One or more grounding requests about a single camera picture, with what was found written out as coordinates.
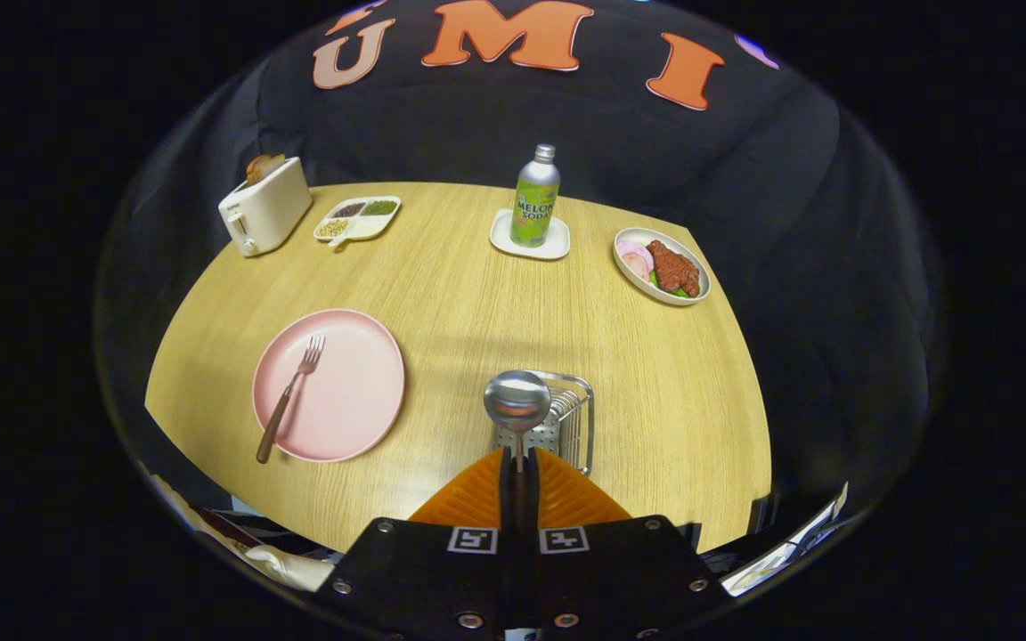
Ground pink plate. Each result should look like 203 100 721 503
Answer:
251 309 406 464

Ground metal wire cutlery rack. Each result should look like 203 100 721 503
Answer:
489 371 595 477

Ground pink onion slices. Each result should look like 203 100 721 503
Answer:
617 239 655 282

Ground white food bowl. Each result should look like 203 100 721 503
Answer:
613 227 712 306

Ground white square coaster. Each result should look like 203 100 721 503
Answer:
489 207 571 261

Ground fork with wooden handle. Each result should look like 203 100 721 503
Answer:
256 334 327 465

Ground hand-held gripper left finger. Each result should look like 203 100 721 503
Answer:
317 448 520 641

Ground cream toaster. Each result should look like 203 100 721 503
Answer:
217 157 314 258

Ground black backdrop cloth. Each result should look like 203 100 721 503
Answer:
94 0 946 535

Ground cream cloth bundle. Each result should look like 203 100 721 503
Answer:
244 545 336 593

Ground spoon with wooden handle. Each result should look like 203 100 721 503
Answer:
483 370 552 473

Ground white divided dish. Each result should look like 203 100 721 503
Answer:
313 196 403 247

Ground red meat piece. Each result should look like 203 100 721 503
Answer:
646 239 701 298

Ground green soda bottle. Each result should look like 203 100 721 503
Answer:
510 143 561 247

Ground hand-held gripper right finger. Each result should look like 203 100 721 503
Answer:
520 448 732 641

